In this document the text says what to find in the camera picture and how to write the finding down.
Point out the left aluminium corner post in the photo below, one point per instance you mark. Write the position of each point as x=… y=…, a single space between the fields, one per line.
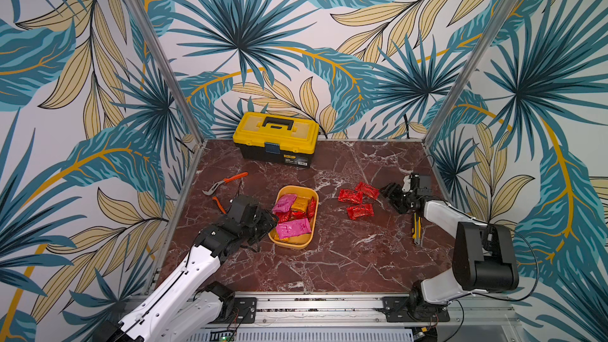
x=149 y=36

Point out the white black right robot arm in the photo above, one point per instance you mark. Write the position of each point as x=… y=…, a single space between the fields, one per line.
x=483 y=261

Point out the yellow tea bag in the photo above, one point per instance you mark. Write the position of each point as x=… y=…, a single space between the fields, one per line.
x=300 y=205

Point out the orange handled water pump pliers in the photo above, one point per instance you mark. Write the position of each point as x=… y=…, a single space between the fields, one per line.
x=213 y=189

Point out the right aluminium corner post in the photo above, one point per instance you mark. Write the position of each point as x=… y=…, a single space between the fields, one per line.
x=490 y=33

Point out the yellow plastic storage box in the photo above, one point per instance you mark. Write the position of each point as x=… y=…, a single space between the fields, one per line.
x=301 y=242

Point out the pink tea bag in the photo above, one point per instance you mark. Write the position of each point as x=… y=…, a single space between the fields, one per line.
x=284 y=203
x=294 y=228

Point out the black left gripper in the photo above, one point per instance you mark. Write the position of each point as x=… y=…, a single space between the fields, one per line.
x=268 y=223

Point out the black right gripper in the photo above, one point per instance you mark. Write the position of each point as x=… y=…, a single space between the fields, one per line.
x=399 y=196

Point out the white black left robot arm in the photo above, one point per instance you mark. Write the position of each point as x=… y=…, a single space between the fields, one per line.
x=185 y=301

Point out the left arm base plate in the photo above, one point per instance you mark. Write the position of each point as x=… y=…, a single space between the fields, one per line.
x=240 y=309

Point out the red tea bag in box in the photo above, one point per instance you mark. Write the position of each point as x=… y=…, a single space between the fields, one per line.
x=312 y=209

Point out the red tea bag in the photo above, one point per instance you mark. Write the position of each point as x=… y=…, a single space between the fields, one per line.
x=360 y=211
x=312 y=209
x=368 y=190
x=349 y=196

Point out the yellow black utility knife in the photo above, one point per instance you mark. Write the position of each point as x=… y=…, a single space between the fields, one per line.
x=417 y=230

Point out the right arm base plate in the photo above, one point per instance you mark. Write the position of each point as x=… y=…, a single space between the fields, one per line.
x=402 y=309

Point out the yellow black plastic toolbox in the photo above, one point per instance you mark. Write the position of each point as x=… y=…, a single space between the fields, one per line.
x=271 y=138

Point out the aluminium front rail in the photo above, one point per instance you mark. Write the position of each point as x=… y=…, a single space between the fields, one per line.
x=353 y=310

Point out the aluminium corner post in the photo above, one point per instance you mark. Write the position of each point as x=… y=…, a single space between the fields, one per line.
x=149 y=36
x=490 y=33

